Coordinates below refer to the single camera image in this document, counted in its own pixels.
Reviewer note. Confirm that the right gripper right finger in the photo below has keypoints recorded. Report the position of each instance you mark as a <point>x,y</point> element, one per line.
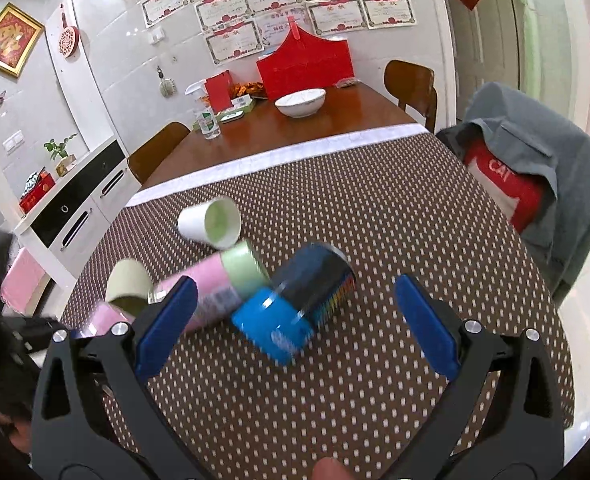
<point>500,415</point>

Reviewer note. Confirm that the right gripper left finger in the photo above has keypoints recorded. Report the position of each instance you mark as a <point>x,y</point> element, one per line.
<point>93,416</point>

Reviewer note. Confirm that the pink clear plastic cup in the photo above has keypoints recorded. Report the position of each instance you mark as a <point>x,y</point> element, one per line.
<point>101,320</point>

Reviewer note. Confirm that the pale green plastic cup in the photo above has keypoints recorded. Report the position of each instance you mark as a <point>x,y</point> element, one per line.
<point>128,286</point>

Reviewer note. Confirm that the pink green clear cup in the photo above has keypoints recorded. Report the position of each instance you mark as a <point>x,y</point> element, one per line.
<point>224,281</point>

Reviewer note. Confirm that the blue black cup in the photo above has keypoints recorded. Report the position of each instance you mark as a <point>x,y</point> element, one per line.
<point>302,295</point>

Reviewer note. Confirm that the white paper cup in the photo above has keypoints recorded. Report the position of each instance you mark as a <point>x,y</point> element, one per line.
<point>216,223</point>

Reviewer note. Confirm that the person's left hand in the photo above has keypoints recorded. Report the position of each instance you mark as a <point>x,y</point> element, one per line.
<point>17,431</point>

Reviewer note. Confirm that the person's right hand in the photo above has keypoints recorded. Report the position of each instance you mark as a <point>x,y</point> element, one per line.
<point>330,469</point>

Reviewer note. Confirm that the pink cloth on sofa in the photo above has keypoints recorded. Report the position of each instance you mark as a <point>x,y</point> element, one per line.
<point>24,284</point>

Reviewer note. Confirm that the white black sideboard cabinet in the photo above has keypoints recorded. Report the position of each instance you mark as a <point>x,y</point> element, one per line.
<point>63,229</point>

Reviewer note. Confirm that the grey jacket on chair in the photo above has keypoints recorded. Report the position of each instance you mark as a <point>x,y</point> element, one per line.
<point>534,140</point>

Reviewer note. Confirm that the red cat pillow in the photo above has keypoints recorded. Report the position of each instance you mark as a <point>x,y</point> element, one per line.
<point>517,195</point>

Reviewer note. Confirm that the red box on cabinet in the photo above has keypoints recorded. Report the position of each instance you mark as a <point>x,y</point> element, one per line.
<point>36,186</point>

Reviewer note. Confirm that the small potted plant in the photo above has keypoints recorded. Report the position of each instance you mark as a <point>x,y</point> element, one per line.
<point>58,151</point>

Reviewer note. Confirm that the wooden chair left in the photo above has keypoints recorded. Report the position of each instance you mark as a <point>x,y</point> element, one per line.
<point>144,161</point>

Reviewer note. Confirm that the wooden chair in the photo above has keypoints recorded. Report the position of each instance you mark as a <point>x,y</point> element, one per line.
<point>144,161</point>
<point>413,85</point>

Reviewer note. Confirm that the clear spray bottle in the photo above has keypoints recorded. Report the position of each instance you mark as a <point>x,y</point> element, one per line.
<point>199,100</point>

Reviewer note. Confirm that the green tray on table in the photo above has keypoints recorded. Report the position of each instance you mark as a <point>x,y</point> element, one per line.
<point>235,109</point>

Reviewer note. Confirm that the wooden chair right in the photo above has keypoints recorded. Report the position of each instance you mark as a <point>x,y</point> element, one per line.
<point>413,85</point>

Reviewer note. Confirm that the small red box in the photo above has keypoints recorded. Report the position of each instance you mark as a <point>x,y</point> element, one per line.
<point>218,89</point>

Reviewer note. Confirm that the white ceramic bowl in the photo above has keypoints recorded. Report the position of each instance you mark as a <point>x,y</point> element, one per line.
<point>302,103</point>

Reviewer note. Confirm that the gold framed red picture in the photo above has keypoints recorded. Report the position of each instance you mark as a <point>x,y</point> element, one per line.
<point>19,33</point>

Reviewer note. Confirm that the red gift bag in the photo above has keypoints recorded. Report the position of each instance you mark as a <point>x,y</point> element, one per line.
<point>304,61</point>

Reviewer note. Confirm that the red round wall ornament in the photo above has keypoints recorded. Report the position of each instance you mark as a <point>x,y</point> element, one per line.
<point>69,36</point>

